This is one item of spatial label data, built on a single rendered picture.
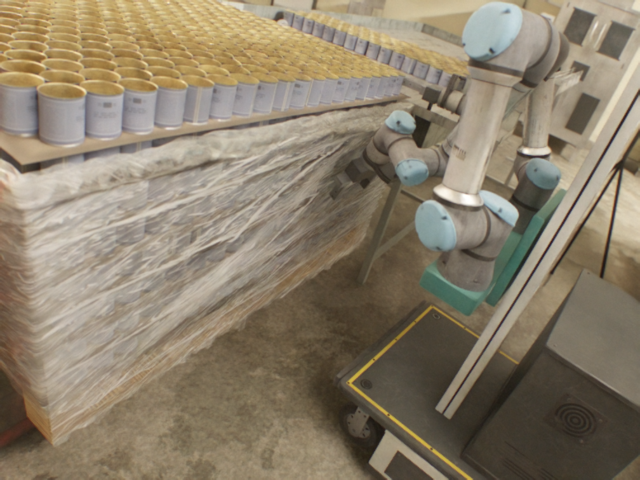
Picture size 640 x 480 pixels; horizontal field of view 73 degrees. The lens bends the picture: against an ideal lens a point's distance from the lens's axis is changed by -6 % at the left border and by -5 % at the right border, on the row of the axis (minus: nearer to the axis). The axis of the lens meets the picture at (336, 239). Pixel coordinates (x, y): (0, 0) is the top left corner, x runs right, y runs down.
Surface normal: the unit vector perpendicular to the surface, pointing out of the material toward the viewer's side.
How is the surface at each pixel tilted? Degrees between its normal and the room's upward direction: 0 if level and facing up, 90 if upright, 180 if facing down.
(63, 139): 89
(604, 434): 90
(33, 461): 0
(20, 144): 2
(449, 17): 90
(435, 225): 97
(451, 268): 72
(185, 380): 0
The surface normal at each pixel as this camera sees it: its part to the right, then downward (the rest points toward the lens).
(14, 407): 0.26, -0.81
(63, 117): 0.45, 0.57
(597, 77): -0.52, 0.34
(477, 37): -0.82, -0.06
